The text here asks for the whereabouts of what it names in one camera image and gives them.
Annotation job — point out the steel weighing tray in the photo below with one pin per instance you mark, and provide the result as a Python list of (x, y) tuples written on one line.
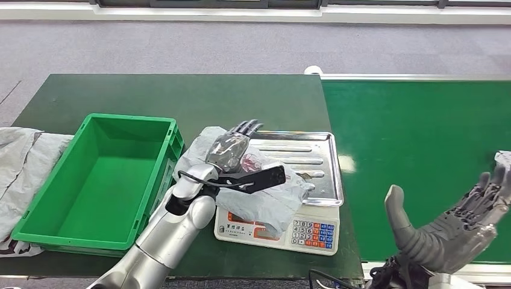
[(319, 159)]

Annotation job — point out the grey parcel with red smudge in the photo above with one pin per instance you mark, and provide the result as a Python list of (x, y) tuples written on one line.
[(255, 205)]

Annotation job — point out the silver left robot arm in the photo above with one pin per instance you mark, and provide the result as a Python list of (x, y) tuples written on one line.
[(167, 239)]

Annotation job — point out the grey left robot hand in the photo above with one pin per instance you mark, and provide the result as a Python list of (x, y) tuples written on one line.
[(229, 151)]

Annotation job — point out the light grey plastic parcel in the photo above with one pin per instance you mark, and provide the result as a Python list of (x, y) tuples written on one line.
[(14, 151)]

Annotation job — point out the green conveyor belt machine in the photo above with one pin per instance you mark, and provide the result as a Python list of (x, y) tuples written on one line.
[(399, 119)]

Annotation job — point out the dark window frame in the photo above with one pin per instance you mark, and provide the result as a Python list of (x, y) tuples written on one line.
[(199, 3)]

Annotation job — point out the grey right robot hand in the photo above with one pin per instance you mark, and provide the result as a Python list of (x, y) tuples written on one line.
[(443, 243)]

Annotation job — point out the green plastic crate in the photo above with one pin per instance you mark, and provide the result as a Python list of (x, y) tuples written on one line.
[(100, 187)]

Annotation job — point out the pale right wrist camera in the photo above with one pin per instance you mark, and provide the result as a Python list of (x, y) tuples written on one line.
[(451, 282)]

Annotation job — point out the white electronic scale body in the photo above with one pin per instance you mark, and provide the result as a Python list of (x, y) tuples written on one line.
[(315, 235)]

